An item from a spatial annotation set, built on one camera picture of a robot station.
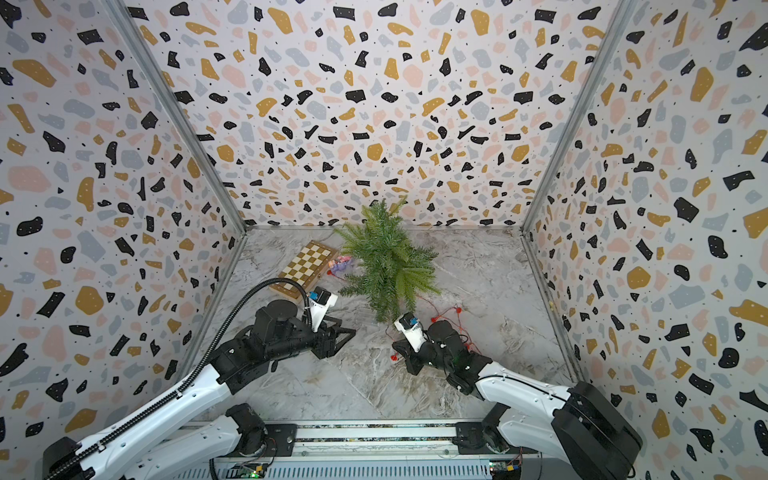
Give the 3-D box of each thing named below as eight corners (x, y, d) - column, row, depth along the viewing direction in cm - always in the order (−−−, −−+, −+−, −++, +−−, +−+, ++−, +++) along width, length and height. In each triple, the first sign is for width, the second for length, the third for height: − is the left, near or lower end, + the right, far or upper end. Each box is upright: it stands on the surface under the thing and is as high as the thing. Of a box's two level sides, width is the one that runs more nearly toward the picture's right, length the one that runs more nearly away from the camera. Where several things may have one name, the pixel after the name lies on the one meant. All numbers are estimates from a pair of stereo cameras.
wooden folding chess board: (268, 289, 105) (265, 283, 103) (312, 244, 119) (310, 238, 116) (300, 305, 101) (297, 299, 98) (341, 257, 115) (340, 251, 112)
